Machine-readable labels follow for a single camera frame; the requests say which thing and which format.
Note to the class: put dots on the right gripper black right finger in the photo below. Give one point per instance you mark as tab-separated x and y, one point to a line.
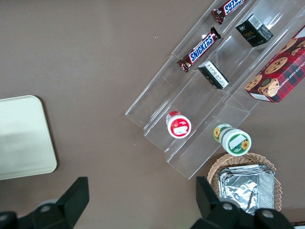
214	214

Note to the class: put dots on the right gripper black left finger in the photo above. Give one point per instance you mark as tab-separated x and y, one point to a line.
59	212

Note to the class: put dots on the light wicker basket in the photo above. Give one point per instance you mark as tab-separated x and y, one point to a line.
219	164

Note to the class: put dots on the cream plastic tray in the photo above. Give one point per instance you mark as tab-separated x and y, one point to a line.
23	138

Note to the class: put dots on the stack of foil trays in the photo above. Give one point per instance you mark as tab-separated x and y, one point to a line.
247	188

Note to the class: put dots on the green lid yogurt cup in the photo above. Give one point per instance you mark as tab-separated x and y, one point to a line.
237	142

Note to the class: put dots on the red lid yogurt cup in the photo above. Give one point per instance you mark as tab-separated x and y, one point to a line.
179	126

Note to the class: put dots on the clear acrylic stepped stand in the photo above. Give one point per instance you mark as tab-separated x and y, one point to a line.
190	100

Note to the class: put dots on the small black carton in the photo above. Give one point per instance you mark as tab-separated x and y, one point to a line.
253	31
214	75

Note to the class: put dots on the red tartan cookie box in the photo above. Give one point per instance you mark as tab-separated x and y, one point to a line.
281	71

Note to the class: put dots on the Snickers chocolate bar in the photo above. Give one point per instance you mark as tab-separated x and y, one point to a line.
200	50
228	8

